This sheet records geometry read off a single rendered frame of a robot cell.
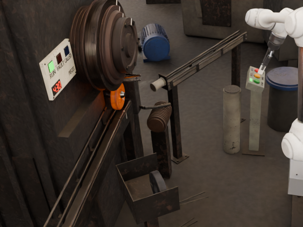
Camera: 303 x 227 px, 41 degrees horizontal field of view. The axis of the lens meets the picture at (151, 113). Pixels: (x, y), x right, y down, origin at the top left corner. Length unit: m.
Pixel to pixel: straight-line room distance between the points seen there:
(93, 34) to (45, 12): 0.25
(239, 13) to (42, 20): 3.20
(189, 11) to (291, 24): 3.05
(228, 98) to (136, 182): 1.10
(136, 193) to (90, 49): 0.70
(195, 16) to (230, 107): 2.24
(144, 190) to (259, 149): 1.38
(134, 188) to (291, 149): 0.79
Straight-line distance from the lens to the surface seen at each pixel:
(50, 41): 1.85
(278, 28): 2.54
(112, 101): 2.21
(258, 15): 2.46
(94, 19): 1.97
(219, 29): 4.86
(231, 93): 2.80
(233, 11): 4.73
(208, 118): 3.47
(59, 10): 1.93
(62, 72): 1.90
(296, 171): 2.27
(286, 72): 3.27
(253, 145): 3.09
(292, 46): 4.14
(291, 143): 2.11
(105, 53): 1.97
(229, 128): 2.95
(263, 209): 2.69
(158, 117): 2.56
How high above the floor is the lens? 1.92
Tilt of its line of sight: 32 degrees down
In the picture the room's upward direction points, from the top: 7 degrees counter-clockwise
